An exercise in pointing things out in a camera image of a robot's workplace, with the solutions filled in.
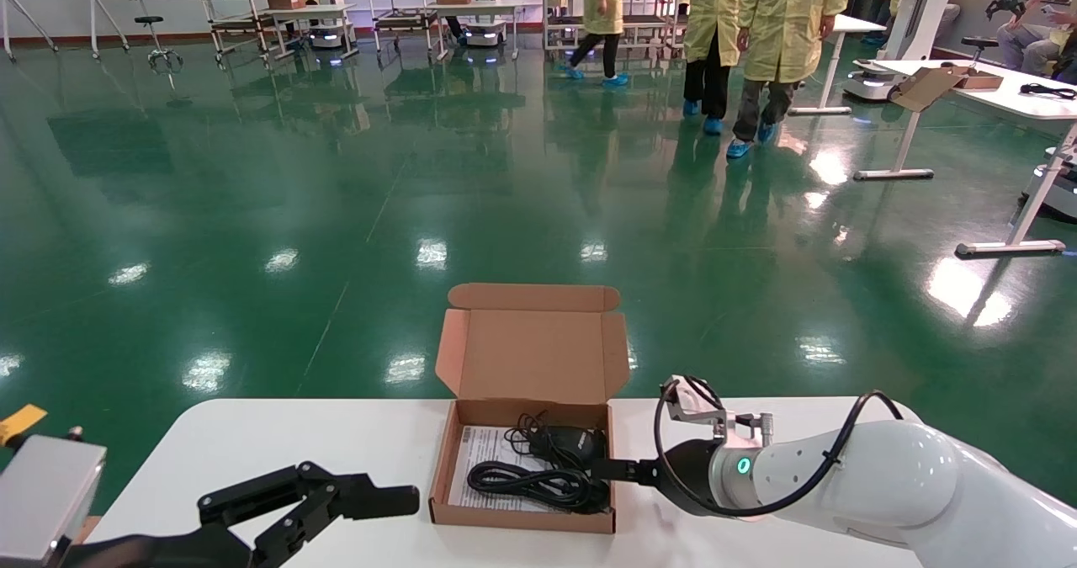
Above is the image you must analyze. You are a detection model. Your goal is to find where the brown cardboard storage box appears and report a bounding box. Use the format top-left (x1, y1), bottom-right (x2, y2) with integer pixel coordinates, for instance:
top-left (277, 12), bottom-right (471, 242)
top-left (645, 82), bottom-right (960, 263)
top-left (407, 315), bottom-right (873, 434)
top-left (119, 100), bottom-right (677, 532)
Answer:
top-left (429, 283), bottom-right (632, 535)

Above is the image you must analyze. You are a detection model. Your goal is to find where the long white table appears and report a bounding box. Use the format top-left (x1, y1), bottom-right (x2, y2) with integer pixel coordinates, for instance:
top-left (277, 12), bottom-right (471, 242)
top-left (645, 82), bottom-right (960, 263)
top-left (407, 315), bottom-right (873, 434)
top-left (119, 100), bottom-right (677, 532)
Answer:
top-left (854, 59), bottom-right (1077, 259)

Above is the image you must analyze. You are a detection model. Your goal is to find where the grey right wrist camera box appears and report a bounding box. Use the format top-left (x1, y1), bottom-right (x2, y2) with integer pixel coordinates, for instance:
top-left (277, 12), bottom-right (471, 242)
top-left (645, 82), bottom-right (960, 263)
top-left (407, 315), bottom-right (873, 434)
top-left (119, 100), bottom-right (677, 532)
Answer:
top-left (663, 376), bottom-right (775, 449)

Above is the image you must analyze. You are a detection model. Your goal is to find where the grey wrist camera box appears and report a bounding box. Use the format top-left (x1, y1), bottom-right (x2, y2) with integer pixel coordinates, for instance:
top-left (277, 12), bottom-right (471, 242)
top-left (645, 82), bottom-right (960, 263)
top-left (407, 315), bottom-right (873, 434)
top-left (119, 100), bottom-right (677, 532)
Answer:
top-left (663, 376), bottom-right (775, 449)
top-left (0, 427), bottom-right (108, 567)

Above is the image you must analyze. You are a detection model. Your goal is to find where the yellow cable tag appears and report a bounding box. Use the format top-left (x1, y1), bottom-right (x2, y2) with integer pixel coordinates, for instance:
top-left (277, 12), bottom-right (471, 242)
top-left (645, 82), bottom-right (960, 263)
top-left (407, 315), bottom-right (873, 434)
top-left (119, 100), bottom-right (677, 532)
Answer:
top-left (0, 405), bottom-right (49, 449)

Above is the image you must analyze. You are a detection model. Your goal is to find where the white printed manual sheet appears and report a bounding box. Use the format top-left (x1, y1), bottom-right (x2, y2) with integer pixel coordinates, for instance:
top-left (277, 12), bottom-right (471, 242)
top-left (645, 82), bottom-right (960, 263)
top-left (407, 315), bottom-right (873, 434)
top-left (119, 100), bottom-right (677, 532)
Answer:
top-left (448, 425), bottom-right (590, 514)

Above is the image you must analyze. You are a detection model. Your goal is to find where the black power adapter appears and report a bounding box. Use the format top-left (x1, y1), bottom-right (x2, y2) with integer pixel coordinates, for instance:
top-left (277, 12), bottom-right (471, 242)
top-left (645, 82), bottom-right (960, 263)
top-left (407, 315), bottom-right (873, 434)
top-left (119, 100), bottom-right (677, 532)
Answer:
top-left (505, 412), bottom-right (608, 473)

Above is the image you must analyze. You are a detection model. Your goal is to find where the tall white robot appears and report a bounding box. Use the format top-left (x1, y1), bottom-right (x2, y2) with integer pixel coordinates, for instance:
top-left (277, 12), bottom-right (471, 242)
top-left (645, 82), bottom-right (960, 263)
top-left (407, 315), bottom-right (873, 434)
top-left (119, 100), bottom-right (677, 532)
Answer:
top-left (844, 0), bottom-right (964, 103)

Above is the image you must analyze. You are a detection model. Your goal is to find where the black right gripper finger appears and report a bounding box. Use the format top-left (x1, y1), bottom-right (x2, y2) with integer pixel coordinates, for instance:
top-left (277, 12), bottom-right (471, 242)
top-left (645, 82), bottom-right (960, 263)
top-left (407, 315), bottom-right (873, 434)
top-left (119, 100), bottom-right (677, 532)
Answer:
top-left (586, 457), bottom-right (664, 486)

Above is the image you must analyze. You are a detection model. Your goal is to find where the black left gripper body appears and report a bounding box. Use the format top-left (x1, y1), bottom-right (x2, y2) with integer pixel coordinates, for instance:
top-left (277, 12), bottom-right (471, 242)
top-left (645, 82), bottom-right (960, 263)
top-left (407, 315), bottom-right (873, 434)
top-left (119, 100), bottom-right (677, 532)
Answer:
top-left (59, 523), bottom-right (255, 568)

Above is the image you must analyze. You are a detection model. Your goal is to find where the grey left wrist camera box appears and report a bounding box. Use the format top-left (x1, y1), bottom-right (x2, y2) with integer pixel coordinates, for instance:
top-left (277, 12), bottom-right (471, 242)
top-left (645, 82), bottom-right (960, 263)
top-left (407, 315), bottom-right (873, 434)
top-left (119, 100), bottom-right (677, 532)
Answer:
top-left (0, 427), bottom-right (108, 567)

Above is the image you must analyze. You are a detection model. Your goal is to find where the white standing desk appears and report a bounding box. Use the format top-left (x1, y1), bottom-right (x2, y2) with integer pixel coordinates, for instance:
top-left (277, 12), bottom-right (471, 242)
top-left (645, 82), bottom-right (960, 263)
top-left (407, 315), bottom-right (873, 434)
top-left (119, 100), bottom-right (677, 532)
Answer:
top-left (789, 13), bottom-right (887, 117)

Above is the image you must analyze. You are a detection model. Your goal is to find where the white work table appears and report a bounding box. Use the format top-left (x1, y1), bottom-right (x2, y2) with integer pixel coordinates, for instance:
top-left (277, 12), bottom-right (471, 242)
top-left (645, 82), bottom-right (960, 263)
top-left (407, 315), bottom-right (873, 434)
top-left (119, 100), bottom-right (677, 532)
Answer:
top-left (261, 4), bottom-right (360, 62)
top-left (427, 0), bottom-right (524, 62)

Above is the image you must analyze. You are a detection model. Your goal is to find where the metal trolley cart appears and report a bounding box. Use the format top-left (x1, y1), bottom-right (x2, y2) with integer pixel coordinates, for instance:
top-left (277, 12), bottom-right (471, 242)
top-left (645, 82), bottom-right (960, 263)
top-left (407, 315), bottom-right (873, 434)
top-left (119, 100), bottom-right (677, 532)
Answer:
top-left (368, 0), bottom-right (438, 54)
top-left (200, 0), bottom-right (275, 62)

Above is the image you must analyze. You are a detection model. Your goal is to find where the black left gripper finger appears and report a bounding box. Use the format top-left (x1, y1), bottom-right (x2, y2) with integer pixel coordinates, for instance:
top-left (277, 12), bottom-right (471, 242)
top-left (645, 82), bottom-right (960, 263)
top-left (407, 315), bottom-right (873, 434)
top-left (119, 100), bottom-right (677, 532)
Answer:
top-left (198, 462), bottom-right (420, 528)
top-left (251, 484), bottom-right (420, 568)

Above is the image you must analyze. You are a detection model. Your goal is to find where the metal shelf rack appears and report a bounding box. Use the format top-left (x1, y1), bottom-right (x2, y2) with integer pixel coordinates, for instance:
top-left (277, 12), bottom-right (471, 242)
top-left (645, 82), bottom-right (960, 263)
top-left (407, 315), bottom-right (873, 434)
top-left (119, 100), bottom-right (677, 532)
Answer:
top-left (543, 0), bottom-right (687, 53)

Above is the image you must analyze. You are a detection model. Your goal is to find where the seated person in yellow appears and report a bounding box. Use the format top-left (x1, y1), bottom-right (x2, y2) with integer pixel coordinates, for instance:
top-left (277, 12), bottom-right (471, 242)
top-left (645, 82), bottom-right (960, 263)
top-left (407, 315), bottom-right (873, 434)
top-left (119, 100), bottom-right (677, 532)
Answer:
top-left (997, 0), bottom-right (1077, 81)

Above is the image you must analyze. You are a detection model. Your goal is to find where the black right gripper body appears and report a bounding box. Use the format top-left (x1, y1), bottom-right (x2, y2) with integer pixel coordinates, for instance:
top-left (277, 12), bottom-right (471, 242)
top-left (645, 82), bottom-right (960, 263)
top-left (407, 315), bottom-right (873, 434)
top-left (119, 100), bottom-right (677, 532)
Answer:
top-left (655, 438), bottom-right (726, 517)

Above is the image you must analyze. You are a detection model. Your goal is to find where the black power cord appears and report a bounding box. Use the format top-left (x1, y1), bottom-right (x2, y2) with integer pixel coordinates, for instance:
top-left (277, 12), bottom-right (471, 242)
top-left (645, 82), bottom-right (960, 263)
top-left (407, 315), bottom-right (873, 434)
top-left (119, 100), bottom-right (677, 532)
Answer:
top-left (467, 460), bottom-right (613, 515)

